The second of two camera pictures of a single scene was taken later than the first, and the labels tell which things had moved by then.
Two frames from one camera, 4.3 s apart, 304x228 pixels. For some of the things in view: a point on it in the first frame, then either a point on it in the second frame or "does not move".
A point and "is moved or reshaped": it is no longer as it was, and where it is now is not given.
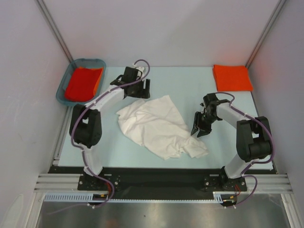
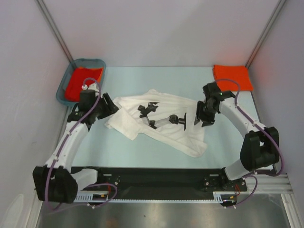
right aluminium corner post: [281, 4] does not move
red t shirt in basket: [80, 85] does not move
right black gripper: [204, 129] → [208, 121]
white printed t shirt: [156, 124] is moved or reshaped
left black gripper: [144, 93] → [110, 108]
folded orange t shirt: [232, 78] does not move
